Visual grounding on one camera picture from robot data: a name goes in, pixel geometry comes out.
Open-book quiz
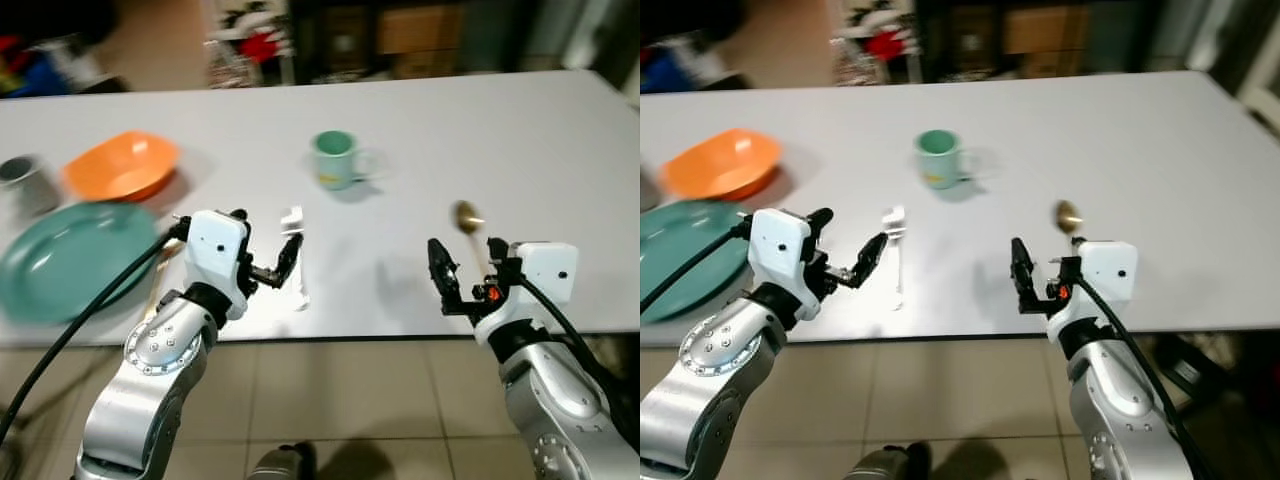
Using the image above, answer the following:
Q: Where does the white plastic fork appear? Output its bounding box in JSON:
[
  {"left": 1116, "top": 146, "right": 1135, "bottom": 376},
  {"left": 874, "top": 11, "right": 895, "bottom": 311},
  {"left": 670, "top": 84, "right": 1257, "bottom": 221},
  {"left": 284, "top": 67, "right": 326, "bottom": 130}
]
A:
[
  {"left": 279, "top": 205, "right": 312, "bottom": 312},
  {"left": 881, "top": 205, "right": 910, "bottom": 312}
]

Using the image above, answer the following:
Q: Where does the gold metal spoon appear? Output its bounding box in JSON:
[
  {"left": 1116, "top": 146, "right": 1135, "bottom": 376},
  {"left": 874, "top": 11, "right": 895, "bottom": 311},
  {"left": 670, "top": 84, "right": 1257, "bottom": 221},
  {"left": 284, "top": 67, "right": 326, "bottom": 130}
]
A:
[
  {"left": 452, "top": 200, "right": 497, "bottom": 279},
  {"left": 1053, "top": 200, "right": 1088, "bottom": 243}
]

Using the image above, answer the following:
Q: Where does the green ceramic mug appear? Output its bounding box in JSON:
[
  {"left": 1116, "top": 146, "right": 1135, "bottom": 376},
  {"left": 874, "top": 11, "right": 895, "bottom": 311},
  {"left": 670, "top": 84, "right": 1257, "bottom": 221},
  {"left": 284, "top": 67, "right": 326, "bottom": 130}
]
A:
[
  {"left": 309, "top": 130, "right": 387, "bottom": 192},
  {"left": 914, "top": 128, "right": 987, "bottom": 191}
]

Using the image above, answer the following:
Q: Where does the gold metal utensil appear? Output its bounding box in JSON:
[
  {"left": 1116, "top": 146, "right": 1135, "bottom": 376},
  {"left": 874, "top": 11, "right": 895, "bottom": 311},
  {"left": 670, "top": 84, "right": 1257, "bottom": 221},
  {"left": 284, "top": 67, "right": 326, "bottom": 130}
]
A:
[{"left": 143, "top": 240, "right": 187, "bottom": 323}]

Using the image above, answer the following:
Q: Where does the orange plastic bowl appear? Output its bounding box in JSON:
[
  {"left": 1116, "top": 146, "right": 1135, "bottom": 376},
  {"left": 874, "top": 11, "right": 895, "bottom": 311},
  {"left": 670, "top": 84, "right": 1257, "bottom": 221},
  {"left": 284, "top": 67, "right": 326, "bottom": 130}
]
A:
[
  {"left": 659, "top": 127, "right": 784, "bottom": 202},
  {"left": 62, "top": 130, "right": 184, "bottom": 204}
]

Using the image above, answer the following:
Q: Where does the teal round plate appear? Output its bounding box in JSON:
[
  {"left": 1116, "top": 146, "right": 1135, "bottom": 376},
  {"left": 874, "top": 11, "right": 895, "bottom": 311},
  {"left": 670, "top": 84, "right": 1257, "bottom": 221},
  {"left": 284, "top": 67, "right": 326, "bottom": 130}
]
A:
[
  {"left": 640, "top": 199, "right": 753, "bottom": 324},
  {"left": 0, "top": 200, "right": 163, "bottom": 325}
]

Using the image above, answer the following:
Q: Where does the black chair base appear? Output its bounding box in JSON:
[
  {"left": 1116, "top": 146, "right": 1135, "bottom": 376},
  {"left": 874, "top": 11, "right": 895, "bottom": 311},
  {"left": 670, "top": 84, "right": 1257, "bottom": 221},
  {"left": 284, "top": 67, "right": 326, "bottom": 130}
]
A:
[{"left": 1145, "top": 334, "right": 1280, "bottom": 426}]

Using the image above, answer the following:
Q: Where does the red and white clutter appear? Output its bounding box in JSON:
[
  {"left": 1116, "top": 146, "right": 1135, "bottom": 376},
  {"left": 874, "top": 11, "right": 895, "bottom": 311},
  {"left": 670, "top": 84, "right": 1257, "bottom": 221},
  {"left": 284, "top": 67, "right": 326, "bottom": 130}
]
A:
[
  {"left": 834, "top": 3, "right": 923, "bottom": 85},
  {"left": 207, "top": 5, "right": 295, "bottom": 87}
]

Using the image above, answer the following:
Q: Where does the blue bag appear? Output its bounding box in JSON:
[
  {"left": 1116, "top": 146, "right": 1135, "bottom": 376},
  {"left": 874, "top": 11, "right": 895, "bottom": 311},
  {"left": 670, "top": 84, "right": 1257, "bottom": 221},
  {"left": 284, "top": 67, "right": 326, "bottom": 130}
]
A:
[
  {"left": 640, "top": 48, "right": 696, "bottom": 94},
  {"left": 0, "top": 38, "right": 73, "bottom": 99}
]

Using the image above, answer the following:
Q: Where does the grey cup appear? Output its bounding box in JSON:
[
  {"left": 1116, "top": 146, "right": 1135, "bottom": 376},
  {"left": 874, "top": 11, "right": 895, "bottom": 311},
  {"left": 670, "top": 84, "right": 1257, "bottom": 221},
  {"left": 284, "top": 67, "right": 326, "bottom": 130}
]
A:
[{"left": 0, "top": 155, "right": 62, "bottom": 220}]

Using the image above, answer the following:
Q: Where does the brown cardboard box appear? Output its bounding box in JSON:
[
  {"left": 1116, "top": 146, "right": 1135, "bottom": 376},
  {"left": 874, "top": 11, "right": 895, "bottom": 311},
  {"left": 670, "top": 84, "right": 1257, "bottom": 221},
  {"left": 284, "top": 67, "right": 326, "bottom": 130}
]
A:
[
  {"left": 1002, "top": 4, "right": 1092, "bottom": 57},
  {"left": 377, "top": 4, "right": 464, "bottom": 57}
]

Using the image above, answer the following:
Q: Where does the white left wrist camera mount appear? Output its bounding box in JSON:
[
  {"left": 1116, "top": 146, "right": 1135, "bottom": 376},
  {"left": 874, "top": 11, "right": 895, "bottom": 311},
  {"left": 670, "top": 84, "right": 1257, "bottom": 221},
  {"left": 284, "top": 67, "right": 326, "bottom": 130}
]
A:
[
  {"left": 748, "top": 208, "right": 817, "bottom": 327},
  {"left": 184, "top": 210, "right": 252, "bottom": 322}
]

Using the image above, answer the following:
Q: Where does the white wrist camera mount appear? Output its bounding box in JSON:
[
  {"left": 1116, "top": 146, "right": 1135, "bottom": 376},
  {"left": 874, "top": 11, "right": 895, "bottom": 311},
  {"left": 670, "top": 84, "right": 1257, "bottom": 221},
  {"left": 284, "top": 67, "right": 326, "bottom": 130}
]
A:
[
  {"left": 184, "top": 210, "right": 252, "bottom": 322},
  {"left": 474, "top": 241, "right": 581, "bottom": 347},
  {"left": 748, "top": 208, "right": 817, "bottom": 327},
  {"left": 1044, "top": 240, "right": 1139, "bottom": 347}
]

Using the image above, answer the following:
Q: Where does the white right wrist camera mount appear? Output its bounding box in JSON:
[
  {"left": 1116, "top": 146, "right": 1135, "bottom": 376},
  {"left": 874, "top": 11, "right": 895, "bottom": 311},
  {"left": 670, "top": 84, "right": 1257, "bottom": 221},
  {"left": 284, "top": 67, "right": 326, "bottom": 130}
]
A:
[
  {"left": 474, "top": 241, "right": 581, "bottom": 347},
  {"left": 1044, "top": 240, "right": 1139, "bottom": 347}
]

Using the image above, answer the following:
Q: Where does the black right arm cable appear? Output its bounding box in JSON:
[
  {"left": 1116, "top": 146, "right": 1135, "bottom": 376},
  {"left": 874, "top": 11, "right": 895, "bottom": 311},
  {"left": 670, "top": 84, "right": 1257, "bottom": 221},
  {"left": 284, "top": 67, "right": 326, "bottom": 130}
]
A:
[
  {"left": 1072, "top": 278, "right": 1219, "bottom": 480},
  {"left": 515, "top": 278, "right": 641, "bottom": 456}
]

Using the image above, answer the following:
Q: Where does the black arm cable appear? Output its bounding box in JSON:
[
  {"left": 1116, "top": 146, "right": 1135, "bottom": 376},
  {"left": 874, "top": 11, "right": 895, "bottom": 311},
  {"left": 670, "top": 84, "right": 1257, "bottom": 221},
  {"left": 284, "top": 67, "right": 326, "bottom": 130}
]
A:
[
  {"left": 515, "top": 278, "right": 641, "bottom": 456},
  {"left": 1072, "top": 278, "right": 1219, "bottom": 480},
  {"left": 640, "top": 222, "right": 757, "bottom": 313},
  {"left": 0, "top": 222, "right": 192, "bottom": 446}
]

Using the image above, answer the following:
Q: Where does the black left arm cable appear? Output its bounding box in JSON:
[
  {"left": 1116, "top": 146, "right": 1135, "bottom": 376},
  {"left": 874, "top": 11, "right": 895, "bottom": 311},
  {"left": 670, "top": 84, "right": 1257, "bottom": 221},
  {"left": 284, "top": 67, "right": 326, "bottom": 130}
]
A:
[
  {"left": 0, "top": 222, "right": 192, "bottom": 446},
  {"left": 640, "top": 222, "right": 757, "bottom": 313}
]

